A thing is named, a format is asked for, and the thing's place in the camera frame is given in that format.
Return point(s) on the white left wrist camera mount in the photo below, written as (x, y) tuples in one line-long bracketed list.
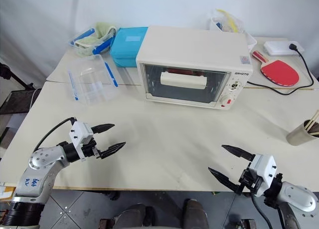
[(79, 131)]

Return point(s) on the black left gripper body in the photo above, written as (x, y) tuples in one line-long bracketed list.
[(89, 149)]

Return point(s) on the clear bag with items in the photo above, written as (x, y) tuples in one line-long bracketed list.
[(225, 24)]

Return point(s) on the empty clear plastic container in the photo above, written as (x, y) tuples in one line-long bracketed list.
[(92, 81)]

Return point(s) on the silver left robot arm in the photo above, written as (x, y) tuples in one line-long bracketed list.
[(40, 164)]

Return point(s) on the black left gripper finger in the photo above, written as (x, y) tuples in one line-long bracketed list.
[(103, 128), (113, 149)]

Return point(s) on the green towel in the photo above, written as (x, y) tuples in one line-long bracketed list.
[(87, 40)]

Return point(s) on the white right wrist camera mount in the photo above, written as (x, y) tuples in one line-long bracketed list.
[(263, 167)]

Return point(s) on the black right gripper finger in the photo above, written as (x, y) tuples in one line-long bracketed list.
[(224, 179), (238, 152)]

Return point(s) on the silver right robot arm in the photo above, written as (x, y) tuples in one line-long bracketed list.
[(296, 196)]

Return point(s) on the dark rounded shape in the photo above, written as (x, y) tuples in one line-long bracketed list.
[(132, 217), (195, 214)]

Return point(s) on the clear container with blue clips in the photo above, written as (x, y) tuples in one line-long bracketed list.
[(98, 48)]

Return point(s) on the black mesh shelf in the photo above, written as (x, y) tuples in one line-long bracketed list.
[(18, 101)]

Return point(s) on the yellow plastic strip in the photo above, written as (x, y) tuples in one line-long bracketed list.
[(230, 19)]

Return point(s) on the black tripod stand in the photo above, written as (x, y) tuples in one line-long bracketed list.
[(17, 78)]

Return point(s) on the blue lunch box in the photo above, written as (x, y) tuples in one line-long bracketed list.
[(127, 45)]

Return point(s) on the long thin wooden stick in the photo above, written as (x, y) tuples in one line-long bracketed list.
[(286, 88)]

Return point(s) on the red table tennis paddle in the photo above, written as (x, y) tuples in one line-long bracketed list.
[(280, 73)]

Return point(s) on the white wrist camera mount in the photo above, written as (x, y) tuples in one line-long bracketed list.
[(263, 167), (79, 131)]

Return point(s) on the cream toaster oven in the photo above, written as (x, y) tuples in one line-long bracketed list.
[(194, 47)]

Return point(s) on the white power strip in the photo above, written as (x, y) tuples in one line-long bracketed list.
[(279, 49)]

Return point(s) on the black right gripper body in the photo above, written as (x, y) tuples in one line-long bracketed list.
[(250, 181)]

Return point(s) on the wooden chopstick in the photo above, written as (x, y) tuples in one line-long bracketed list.
[(316, 121), (312, 118), (316, 133)]

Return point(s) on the brown cardboard box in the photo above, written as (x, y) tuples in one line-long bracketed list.
[(6, 191)]

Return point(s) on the grey cup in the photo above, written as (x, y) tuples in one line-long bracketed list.
[(297, 136)]

